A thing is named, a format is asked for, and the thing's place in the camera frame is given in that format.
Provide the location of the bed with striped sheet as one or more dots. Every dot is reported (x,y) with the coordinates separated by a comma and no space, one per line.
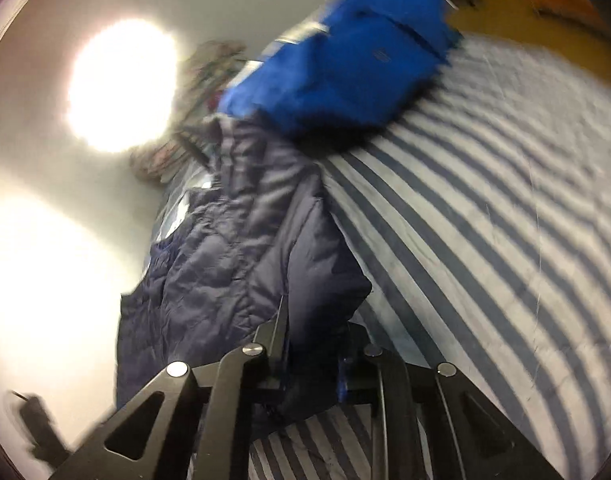
(485,210)

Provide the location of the folded floral quilt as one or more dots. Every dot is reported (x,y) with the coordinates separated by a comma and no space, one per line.
(205,75)

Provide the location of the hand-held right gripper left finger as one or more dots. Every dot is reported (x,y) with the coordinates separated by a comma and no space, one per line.
(270,355)

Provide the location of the bright blue jacket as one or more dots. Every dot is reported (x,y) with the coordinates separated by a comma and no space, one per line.
(345,60)

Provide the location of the navy puffer jacket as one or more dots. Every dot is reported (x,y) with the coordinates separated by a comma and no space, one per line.
(245,250)

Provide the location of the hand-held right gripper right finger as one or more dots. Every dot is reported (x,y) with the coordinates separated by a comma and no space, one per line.
(355,360)

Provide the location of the dark object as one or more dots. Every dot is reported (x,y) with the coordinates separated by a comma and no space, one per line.
(40,425)

